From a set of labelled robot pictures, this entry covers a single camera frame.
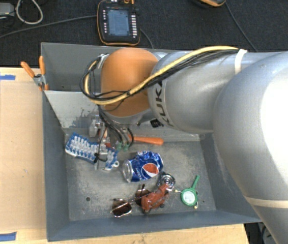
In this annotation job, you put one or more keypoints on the grey metal bin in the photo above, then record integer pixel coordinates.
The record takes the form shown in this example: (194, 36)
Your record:
(88, 187)

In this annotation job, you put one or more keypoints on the green round hand mirror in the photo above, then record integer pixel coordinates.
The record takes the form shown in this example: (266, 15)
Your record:
(189, 196)

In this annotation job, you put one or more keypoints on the red-brown toy vehicle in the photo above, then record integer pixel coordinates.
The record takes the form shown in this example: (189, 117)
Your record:
(154, 198)

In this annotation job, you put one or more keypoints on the silver round metal piece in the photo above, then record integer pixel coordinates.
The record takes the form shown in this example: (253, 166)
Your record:
(166, 180)

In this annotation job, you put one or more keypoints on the brown-lens sunglasses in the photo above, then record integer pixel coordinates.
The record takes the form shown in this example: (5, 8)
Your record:
(121, 208)

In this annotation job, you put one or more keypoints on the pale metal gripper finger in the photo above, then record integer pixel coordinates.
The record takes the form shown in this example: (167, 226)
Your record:
(94, 128)
(103, 150)

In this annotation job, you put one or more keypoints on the brown cardboard board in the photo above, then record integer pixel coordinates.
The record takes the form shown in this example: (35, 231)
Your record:
(19, 149)

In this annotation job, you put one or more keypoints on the blue and white brush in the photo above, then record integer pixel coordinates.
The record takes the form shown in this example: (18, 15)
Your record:
(79, 146)

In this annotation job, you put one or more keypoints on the crushed blue soda can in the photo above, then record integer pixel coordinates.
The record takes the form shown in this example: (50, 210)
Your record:
(144, 166)

